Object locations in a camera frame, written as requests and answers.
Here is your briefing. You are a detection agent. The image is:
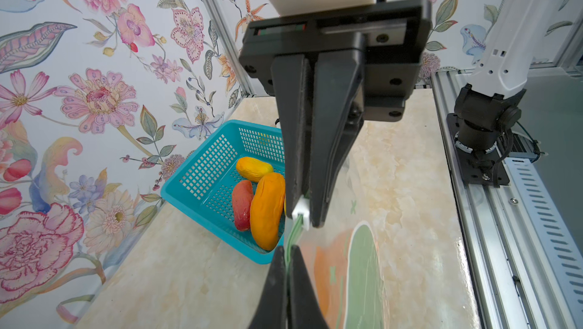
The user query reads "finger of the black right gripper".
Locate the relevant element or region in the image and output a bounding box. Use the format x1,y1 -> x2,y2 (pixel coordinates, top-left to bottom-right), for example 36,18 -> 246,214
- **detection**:
271,54 -> 313,218
310,50 -> 364,228

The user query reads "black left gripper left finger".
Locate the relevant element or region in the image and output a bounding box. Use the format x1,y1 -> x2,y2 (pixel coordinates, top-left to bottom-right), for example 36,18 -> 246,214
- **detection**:
248,246 -> 288,329

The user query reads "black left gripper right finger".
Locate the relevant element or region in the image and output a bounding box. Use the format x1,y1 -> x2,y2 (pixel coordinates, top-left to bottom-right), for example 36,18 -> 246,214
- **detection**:
288,246 -> 328,329

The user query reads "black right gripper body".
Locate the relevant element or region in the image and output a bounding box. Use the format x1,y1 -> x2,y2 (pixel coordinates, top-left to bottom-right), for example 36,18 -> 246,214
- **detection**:
238,0 -> 431,122

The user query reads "clear zip-top bag green print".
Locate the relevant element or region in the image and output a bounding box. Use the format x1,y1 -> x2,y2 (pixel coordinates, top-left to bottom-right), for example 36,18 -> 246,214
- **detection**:
284,156 -> 389,328

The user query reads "yellow mango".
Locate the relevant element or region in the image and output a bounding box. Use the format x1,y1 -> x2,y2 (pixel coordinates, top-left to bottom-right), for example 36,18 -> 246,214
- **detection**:
235,157 -> 274,183

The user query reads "orange mango front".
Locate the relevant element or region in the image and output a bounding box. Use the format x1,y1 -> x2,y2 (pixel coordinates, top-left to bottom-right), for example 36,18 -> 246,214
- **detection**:
250,173 -> 285,251

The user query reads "red mango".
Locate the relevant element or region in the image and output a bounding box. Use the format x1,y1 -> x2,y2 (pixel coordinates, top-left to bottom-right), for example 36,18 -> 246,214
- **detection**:
232,180 -> 254,231

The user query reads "teal plastic basket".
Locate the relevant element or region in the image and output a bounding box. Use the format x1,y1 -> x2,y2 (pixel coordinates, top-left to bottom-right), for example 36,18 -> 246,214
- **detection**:
161,120 -> 285,265

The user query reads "aluminium corner post right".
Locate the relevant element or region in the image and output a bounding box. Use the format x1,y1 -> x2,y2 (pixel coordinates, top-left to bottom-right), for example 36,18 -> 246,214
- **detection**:
203,0 -> 255,97

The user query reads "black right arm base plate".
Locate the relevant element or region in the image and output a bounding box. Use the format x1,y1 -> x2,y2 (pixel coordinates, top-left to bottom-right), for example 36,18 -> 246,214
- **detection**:
446,114 -> 510,187

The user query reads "aluminium front rail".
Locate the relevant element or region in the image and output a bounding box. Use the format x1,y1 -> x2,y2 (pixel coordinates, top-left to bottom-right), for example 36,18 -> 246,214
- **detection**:
431,71 -> 582,328

